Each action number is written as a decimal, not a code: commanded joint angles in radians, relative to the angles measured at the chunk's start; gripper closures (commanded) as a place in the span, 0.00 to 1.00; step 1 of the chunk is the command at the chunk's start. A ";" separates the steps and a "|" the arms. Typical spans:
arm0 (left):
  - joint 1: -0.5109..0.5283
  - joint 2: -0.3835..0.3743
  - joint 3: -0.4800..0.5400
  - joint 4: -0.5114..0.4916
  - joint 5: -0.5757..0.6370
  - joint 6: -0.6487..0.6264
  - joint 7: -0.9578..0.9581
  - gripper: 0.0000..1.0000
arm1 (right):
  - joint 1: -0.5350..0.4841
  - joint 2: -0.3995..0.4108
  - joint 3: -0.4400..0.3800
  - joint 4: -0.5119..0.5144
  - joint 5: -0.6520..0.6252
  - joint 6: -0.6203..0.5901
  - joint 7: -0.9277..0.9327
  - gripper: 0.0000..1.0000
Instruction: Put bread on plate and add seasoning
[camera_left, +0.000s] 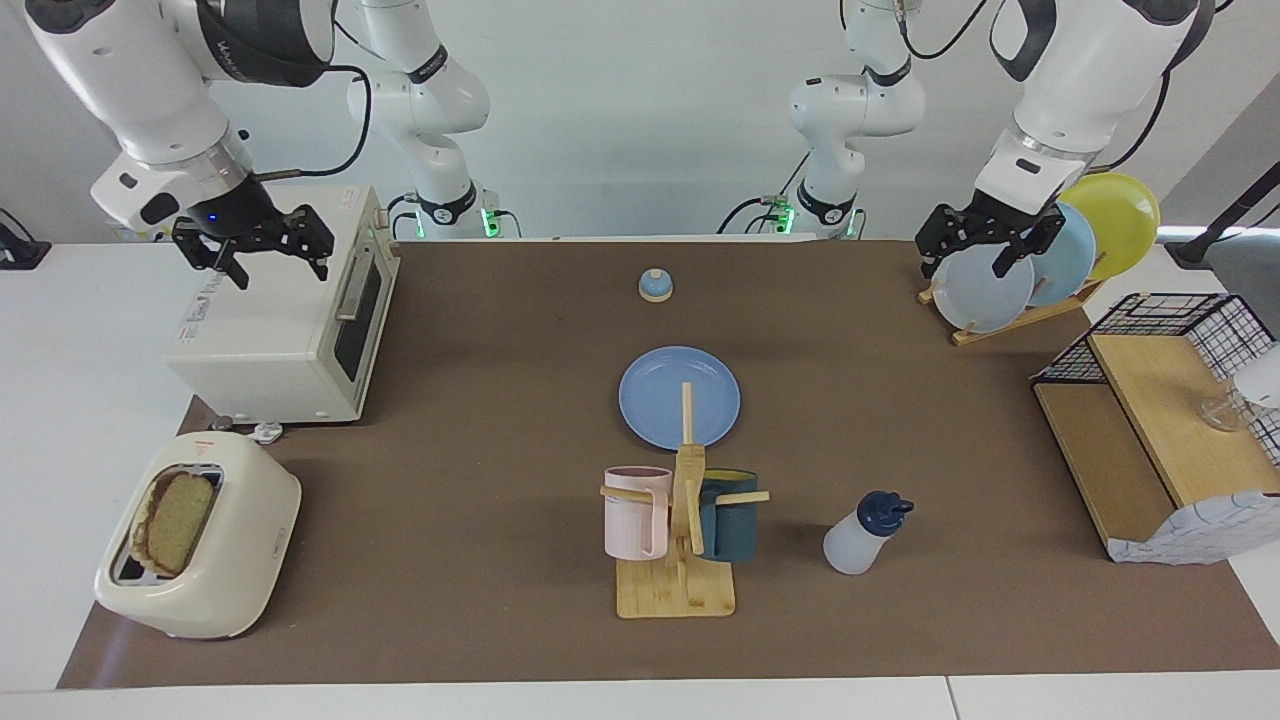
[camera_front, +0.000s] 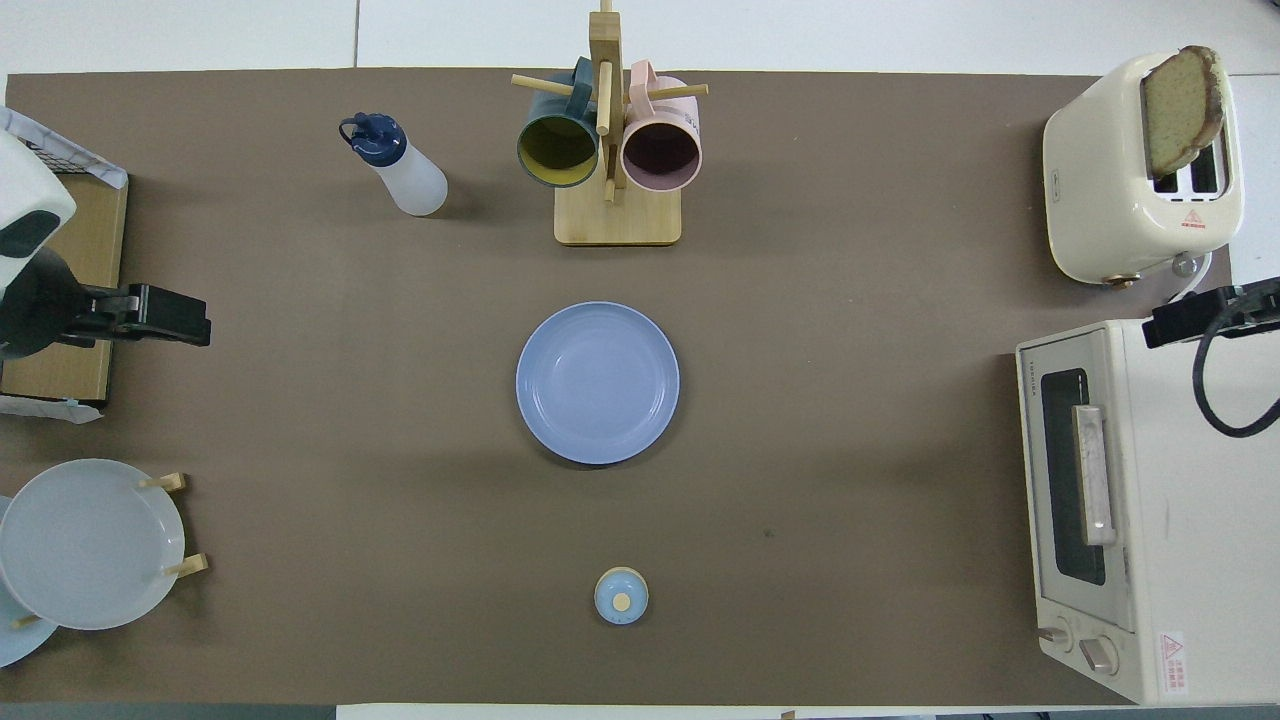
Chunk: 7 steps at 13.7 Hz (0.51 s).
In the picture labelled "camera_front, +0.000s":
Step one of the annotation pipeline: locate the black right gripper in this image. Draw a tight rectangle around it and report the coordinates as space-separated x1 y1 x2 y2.
1143 278 1280 349

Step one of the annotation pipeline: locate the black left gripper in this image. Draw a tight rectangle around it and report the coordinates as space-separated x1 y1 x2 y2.
0 248 213 361

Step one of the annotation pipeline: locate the bread slice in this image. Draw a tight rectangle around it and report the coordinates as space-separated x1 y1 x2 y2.
1141 45 1227 181

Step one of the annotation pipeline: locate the squeeze bottle with blue cap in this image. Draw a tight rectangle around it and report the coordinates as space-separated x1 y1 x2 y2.
338 112 449 217

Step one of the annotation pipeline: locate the wooden plate rack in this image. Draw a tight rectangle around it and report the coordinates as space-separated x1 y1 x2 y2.
12 472 209 631

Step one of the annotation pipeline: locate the grey plate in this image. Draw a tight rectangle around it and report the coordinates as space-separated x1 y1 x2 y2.
0 458 187 631

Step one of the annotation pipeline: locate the light blue plate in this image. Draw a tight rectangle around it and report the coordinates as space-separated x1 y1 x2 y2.
0 495 59 669

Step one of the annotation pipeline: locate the wooden shelf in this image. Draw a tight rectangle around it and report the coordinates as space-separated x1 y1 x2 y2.
0 172 129 403

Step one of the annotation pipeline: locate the white paper strip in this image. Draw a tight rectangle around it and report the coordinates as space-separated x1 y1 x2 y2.
0 393 104 425

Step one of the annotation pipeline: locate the cream toaster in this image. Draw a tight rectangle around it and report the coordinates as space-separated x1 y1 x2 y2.
1042 52 1246 291

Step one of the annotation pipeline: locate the white toaster oven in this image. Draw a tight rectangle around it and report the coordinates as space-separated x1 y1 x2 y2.
1015 318 1280 706

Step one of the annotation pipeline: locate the brown table mat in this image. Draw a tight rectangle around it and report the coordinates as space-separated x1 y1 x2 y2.
0 67 1233 708

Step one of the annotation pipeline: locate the dark teal mug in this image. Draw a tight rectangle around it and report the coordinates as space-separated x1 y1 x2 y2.
516 57 601 189

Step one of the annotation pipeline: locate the wooden mug tree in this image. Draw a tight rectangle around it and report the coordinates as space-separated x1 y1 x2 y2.
511 0 709 247

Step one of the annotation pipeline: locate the pink mug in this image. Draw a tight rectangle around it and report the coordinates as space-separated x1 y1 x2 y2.
620 60 704 194

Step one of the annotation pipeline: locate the small blue call bell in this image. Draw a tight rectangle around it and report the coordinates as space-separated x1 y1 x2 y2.
594 566 650 626

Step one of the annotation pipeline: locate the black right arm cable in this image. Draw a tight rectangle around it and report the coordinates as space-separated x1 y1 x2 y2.
1192 300 1280 439

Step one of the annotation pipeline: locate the black wire basket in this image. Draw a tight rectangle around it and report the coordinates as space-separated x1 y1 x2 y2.
10 135 86 179

